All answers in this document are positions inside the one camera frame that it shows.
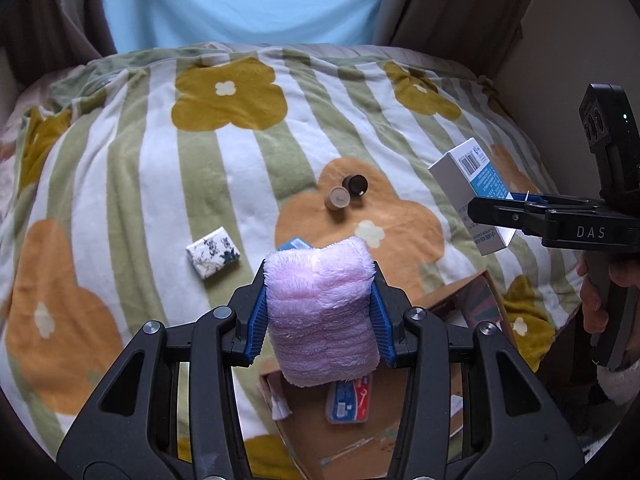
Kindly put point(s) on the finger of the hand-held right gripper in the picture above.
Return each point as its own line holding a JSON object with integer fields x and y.
{"x": 535, "y": 199}
{"x": 505, "y": 216}

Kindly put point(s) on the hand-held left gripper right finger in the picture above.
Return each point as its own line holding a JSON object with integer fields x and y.
{"x": 383, "y": 325}

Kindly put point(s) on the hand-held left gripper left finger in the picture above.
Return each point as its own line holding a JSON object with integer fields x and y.
{"x": 257, "y": 321}

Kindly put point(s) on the white and blue carton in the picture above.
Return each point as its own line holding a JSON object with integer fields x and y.
{"x": 472, "y": 180}

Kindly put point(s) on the pink fluffy towel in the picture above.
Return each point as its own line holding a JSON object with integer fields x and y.
{"x": 320, "y": 305}

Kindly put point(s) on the cardboard box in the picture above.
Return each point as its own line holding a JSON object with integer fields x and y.
{"x": 435, "y": 410}

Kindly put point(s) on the person's right hand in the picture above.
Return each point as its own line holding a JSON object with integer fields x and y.
{"x": 594, "y": 300}

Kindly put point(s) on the floral print tissue pack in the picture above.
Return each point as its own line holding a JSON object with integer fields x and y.
{"x": 214, "y": 252}

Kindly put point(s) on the red and blue floss pack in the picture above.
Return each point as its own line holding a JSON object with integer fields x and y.
{"x": 349, "y": 400}

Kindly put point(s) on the small blue packet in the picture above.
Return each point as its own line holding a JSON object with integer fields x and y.
{"x": 294, "y": 244}

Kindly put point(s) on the small bottle with black cap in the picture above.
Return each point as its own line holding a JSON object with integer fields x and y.
{"x": 356, "y": 185}

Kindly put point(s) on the striped floral blanket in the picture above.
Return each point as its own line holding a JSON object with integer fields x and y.
{"x": 165, "y": 170}

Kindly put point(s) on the white fluffy cloth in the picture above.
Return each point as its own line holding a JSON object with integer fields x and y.
{"x": 620, "y": 385}

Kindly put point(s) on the grey-brown curtain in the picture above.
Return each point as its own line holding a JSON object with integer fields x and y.
{"x": 50, "y": 15}
{"x": 450, "y": 10}

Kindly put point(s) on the light blue curtain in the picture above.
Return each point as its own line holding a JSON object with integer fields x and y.
{"x": 240, "y": 0}

